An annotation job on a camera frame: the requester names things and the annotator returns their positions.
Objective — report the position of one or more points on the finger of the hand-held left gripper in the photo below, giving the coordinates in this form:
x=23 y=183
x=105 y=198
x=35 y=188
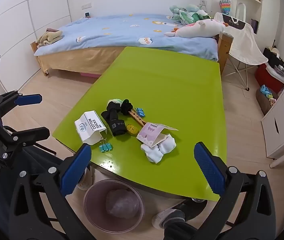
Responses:
x=28 y=99
x=31 y=133

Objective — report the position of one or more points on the black paper bag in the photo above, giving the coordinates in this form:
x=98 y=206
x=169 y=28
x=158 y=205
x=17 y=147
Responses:
x=233 y=20

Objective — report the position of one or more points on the pink storage box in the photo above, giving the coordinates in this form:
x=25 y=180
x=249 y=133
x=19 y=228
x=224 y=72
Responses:
x=90 y=75

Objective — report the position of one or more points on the crumpled clear plastic bag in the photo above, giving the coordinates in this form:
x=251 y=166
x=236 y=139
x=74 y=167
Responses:
x=123 y=203

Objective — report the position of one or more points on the pink translucent waste bin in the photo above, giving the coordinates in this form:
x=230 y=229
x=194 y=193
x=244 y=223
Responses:
x=94 y=205

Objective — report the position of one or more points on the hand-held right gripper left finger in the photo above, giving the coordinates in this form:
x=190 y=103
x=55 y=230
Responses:
x=76 y=170

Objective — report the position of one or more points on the black tote bag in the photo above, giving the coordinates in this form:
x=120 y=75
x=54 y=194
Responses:
x=273 y=58

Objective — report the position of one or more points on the person's right leg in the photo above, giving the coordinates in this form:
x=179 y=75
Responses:
x=184 y=230

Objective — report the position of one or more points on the bed with blue sheet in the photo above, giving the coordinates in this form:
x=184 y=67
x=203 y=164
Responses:
x=225 y=45

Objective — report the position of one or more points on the brown basket with toys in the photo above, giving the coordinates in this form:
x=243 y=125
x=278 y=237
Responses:
x=264 y=102

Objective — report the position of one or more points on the white socks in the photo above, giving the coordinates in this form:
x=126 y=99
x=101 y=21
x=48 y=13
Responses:
x=157 y=150

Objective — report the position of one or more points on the blue binder clip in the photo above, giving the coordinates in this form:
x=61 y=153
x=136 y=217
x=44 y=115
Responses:
x=140 y=112

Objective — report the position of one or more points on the white pink plush toy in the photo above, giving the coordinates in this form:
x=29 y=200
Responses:
x=199 y=28

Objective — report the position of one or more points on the white wardrobe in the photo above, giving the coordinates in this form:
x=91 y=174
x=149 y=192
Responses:
x=19 y=30

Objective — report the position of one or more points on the white sock box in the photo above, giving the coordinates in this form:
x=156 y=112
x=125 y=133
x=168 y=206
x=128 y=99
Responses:
x=89 y=127

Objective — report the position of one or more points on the white left shoe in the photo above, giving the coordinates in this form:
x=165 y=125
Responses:
x=84 y=181

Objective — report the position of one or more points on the bed with blue blanket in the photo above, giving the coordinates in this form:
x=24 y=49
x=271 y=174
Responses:
x=122 y=30

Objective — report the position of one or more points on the pink sock card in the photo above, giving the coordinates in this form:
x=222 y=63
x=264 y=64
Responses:
x=149 y=132

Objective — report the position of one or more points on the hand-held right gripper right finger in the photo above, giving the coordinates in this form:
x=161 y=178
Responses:
x=209 y=170

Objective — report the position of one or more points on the white folding chair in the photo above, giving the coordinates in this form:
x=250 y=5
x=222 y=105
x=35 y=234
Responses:
x=244 y=47

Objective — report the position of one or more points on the purple paper bag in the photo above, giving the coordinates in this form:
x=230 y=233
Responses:
x=254 y=26

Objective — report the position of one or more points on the wooden clothespin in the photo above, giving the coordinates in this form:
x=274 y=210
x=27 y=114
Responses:
x=138 y=119

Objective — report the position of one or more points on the yellow tape measure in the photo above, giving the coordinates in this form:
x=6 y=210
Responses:
x=132 y=129

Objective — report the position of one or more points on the beige bed sheet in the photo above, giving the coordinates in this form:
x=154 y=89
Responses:
x=81 y=60

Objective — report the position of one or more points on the teal binder clip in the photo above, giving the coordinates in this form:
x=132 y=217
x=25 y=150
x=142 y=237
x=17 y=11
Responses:
x=109 y=146
x=102 y=148

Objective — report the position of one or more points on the white shoe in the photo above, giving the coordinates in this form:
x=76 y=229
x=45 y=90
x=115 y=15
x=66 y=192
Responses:
x=84 y=181
x=163 y=217

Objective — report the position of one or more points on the red storage box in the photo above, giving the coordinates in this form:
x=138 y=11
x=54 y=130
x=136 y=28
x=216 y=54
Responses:
x=264 y=77

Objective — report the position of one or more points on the folded beige towels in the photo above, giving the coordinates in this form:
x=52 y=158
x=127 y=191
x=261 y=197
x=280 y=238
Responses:
x=49 y=37

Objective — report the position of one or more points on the white wall socket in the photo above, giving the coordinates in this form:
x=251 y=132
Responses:
x=202 y=3
x=86 y=5

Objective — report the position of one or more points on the white right shoe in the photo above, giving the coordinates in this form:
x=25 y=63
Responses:
x=163 y=217

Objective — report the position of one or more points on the green plush toys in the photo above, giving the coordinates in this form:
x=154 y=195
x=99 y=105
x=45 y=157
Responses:
x=187 y=13

